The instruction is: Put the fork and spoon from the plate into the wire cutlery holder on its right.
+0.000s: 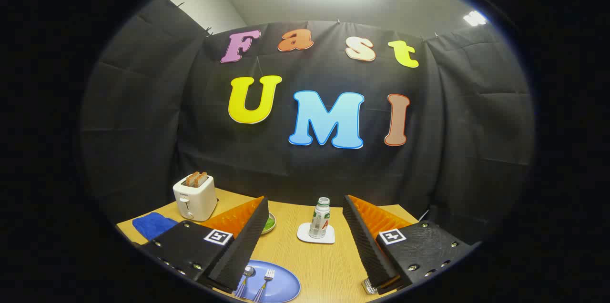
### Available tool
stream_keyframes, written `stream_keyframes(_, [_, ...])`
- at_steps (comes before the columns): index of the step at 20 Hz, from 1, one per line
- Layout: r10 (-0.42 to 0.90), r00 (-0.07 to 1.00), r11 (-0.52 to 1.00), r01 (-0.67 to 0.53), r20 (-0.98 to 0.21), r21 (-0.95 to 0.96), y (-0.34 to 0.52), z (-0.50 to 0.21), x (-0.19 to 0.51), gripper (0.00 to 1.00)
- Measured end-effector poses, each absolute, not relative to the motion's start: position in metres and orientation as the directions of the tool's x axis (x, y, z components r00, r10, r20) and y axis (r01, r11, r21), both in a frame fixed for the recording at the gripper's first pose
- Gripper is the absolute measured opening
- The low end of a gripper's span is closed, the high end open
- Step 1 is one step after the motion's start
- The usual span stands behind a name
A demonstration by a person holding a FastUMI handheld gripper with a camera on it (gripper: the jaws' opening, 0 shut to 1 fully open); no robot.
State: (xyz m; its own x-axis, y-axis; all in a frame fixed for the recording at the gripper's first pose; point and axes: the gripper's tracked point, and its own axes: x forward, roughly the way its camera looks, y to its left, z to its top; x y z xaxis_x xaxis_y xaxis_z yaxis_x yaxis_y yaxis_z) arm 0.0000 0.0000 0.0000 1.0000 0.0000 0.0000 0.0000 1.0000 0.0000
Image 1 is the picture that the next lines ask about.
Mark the green lettuce leaf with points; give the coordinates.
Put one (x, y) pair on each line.
(269, 222)

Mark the white square coaster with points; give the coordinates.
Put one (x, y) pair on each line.
(329, 238)

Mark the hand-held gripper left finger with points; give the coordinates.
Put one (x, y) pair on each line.
(243, 250)

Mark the blue folded towel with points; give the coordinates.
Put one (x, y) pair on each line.
(152, 226)

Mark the white drink bottle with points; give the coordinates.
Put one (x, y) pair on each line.
(318, 222)

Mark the white toaster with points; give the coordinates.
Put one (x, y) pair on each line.
(195, 200)

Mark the beige oval food plate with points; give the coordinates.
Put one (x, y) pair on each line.
(268, 231)

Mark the toast slice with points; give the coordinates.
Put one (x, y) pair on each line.
(191, 179)
(202, 178)

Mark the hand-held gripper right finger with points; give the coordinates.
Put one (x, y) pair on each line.
(367, 246)

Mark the blue round plate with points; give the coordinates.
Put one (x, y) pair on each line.
(281, 288)

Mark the small ceiling light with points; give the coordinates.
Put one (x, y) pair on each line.
(474, 18)

